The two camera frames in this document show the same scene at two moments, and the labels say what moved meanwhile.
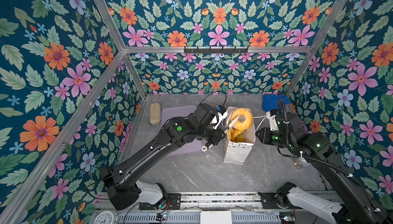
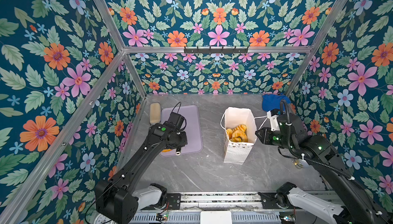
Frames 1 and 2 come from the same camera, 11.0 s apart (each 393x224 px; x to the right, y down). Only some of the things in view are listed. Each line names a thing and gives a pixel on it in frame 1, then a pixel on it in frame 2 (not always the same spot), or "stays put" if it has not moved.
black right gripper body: (273, 138) stays put
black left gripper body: (216, 134) → (180, 141)
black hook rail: (214, 51) stays put
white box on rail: (216, 217) stays put
